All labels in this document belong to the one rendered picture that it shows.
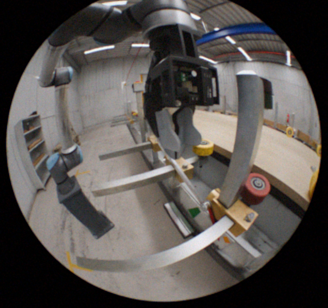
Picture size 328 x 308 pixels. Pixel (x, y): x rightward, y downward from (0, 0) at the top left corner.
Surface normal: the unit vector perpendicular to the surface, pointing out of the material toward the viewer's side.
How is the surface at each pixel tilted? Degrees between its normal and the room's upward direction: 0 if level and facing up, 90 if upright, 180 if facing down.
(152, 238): 0
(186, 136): 86
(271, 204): 90
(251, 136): 90
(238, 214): 0
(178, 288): 0
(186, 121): 86
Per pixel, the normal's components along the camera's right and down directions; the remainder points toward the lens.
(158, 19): -0.33, 0.39
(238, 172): -0.91, 0.22
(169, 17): -0.11, 0.40
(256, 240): -0.07, -0.92
